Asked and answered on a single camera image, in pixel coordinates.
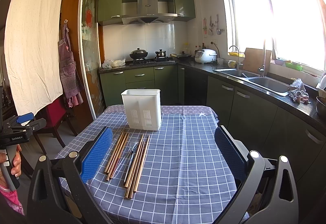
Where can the red wooden chair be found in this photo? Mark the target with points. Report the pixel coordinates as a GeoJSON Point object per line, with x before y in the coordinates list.
{"type": "Point", "coordinates": [54, 114]}

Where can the crumpled dish rag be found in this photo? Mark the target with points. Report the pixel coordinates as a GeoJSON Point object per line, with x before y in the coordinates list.
{"type": "Point", "coordinates": [297, 92]}

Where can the wooden cutting board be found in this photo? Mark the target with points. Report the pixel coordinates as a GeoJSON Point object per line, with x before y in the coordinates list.
{"type": "Point", "coordinates": [254, 58]}

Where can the purple checkered apron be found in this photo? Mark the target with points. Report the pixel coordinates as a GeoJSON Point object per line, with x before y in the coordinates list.
{"type": "Point", "coordinates": [69, 77]}

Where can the person's left hand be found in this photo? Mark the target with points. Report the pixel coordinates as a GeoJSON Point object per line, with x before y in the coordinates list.
{"type": "Point", "coordinates": [16, 167]}

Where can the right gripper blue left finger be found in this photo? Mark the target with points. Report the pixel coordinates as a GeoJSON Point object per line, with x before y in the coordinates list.
{"type": "Point", "coordinates": [91, 155]}

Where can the blue checkered tablecloth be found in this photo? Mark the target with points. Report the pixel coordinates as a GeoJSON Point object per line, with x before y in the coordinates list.
{"type": "Point", "coordinates": [185, 178]}

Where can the white rice cooker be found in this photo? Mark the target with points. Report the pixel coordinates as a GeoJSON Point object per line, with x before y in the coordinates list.
{"type": "Point", "coordinates": [205, 56]}

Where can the stainless double sink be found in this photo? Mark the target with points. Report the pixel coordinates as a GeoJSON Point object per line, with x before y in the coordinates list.
{"type": "Point", "coordinates": [277, 87]}

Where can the white plastic bag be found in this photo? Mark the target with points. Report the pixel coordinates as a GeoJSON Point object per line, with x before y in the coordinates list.
{"type": "Point", "coordinates": [113, 63]}

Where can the glass sliding door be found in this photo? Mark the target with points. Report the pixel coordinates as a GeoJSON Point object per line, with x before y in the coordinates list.
{"type": "Point", "coordinates": [88, 49]}

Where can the clear plastic spoon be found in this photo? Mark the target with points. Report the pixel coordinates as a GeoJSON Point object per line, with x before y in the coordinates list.
{"type": "Point", "coordinates": [123, 163]}

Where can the black wok with lid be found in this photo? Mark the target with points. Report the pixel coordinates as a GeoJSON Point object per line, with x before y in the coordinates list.
{"type": "Point", "coordinates": [138, 54]}

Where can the tall chrome faucet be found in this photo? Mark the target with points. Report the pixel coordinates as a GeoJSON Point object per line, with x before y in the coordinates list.
{"type": "Point", "coordinates": [263, 61]}

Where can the silver range hood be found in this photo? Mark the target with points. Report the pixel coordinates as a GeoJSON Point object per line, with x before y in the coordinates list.
{"type": "Point", "coordinates": [148, 11]}

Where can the black frying pan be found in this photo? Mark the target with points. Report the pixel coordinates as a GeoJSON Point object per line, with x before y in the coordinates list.
{"type": "Point", "coordinates": [181, 56]}

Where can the small steel pot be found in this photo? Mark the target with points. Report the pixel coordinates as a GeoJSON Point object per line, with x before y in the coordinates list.
{"type": "Point", "coordinates": [161, 53]}

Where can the white hanging cloth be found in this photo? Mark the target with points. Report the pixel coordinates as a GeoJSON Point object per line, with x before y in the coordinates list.
{"type": "Point", "coordinates": [31, 40]}

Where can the green lower cabinets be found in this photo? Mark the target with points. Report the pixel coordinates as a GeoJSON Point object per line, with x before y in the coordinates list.
{"type": "Point", "coordinates": [262, 120]}

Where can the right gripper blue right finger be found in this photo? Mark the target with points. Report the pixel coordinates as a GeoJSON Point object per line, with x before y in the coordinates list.
{"type": "Point", "coordinates": [243, 163]}

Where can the white plastic utensil holder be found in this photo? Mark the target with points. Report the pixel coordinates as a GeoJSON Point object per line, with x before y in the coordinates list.
{"type": "Point", "coordinates": [142, 108]}

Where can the gas stove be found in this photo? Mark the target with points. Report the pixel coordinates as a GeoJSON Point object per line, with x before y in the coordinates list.
{"type": "Point", "coordinates": [149, 61]}

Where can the wooden chopstick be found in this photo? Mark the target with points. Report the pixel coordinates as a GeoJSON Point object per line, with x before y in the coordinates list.
{"type": "Point", "coordinates": [119, 157]}
{"type": "Point", "coordinates": [129, 190]}
{"type": "Point", "coordinates": [134, 163]}
{"type": "Point", "coordinates": [121, 136]}
{"type": "Point", "coordinates": [117, 153]}
{"type": "Point", "coordinates": [141, 164]}
{"type": "Point", "coordinates": [137, 170]}

